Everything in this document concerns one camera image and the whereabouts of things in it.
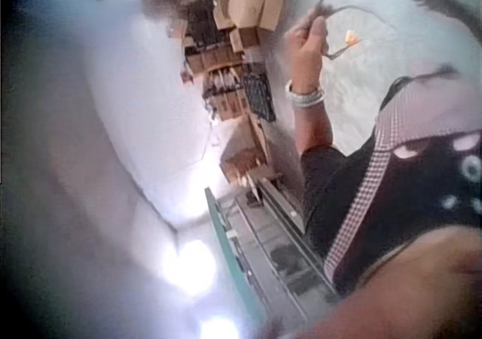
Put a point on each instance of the open cardboard box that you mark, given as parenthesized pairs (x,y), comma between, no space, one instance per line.
(244,150)

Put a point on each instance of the person's left hand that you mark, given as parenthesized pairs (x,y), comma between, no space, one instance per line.
(307,54)

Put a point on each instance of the silver bangles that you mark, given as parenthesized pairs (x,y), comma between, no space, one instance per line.
(305,96)

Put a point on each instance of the black plastic crate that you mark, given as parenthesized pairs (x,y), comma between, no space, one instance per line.
(260,96)

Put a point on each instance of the green framed metal rack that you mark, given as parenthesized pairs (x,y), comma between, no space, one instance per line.
(256,256)

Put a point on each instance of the heap of cardboard boxes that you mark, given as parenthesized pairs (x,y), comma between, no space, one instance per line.
(222,41)

